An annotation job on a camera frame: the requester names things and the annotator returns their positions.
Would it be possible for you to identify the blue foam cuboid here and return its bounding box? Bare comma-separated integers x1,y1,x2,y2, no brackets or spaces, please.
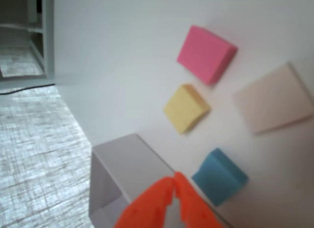
191,148,249,208

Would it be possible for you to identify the white shelf unit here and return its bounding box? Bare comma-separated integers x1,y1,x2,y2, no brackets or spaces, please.
0,0,56,83

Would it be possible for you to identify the beige foam cuboid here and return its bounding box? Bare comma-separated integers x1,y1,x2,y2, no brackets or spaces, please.
233,62,314,134

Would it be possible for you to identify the yellow foam cuboid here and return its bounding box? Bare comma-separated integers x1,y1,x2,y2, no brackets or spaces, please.
163,84,211,135

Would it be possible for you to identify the thin black floor cable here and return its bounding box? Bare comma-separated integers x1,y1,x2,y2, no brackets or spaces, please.
0,83,56,95

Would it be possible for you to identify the white cardboard bin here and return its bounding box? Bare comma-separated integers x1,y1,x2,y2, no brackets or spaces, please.
88,133,234,228

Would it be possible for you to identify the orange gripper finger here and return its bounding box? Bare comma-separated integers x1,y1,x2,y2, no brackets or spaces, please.
173,171,225,228
114,176,176,228

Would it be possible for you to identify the pink foam cuboid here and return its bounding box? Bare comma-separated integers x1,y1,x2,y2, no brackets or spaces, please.
176,25,238,86

